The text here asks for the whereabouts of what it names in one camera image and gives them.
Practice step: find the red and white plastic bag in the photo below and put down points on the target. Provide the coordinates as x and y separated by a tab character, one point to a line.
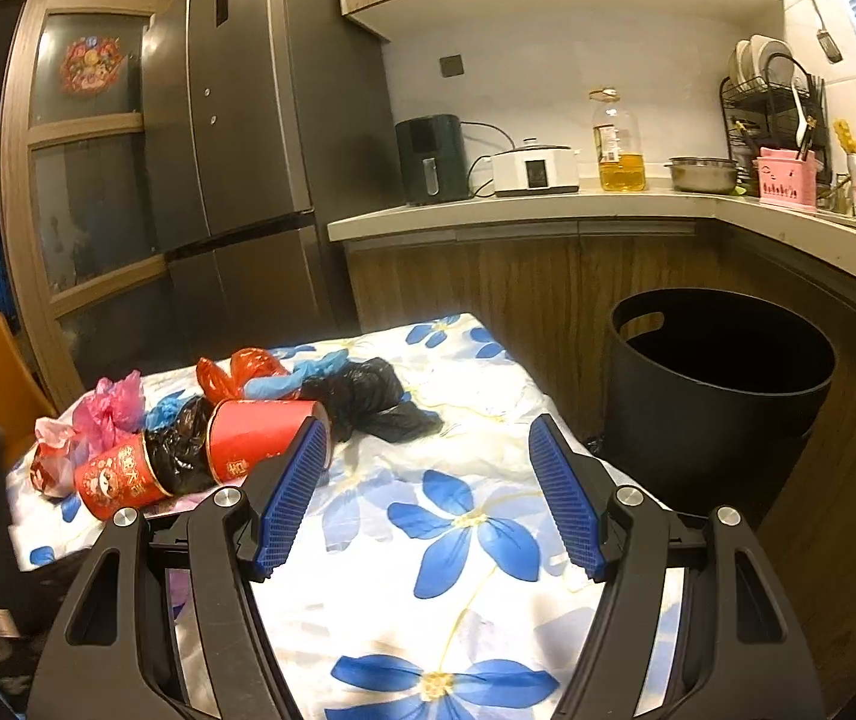
49	465

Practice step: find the grey refrigerator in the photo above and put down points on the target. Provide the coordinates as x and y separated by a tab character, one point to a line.
263	90

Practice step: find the kitchen counter with wooden cabinets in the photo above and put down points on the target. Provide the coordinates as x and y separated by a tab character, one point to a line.
510	277

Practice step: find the pink utensil holder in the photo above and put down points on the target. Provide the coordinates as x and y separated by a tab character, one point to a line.
784	180

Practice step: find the black plastic bag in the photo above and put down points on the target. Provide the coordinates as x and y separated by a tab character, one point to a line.
180	450
368	390

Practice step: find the cooking oil bottle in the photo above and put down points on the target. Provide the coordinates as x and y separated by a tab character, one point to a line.
619	157

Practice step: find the dark wall switch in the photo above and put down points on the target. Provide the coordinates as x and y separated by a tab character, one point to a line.
452	65

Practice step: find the white ladle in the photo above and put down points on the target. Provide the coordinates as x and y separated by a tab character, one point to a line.
801	120

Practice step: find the black dish rack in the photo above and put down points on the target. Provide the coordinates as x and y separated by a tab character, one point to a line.
742	112

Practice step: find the red round door ornament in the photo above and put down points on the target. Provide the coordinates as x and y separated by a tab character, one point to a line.
94	66

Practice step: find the white plate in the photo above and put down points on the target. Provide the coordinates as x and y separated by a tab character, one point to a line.
772	52
742	56

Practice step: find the pink plastic bag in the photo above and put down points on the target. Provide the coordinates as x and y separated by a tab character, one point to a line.
109	409

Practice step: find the steel bowl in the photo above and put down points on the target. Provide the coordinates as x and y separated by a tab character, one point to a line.
701	176

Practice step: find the white electric cooker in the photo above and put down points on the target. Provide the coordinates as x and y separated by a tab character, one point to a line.
536	172

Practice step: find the wooden door with glass panels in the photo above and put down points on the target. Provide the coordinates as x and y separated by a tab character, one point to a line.
83	127

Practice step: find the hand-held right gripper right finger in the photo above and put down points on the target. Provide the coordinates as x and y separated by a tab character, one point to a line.
563	495

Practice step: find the plain red paper cup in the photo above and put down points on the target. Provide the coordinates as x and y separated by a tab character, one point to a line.
248	439

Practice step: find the hanging metal spatula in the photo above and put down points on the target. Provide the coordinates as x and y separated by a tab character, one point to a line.
829	45

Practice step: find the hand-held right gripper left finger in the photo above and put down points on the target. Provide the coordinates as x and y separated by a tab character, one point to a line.
293	487

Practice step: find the black trash bin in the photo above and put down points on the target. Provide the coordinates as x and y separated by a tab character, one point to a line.
697	450

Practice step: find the yellow textured brush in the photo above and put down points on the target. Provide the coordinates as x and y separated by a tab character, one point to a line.
847	136

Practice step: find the dark green air fryer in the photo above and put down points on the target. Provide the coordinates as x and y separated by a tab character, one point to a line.
431	157

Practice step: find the blue floral tablecloth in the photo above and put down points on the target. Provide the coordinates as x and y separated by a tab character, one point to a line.
435	465

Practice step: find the printed red paper cup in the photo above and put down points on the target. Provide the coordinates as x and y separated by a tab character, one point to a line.
116	476

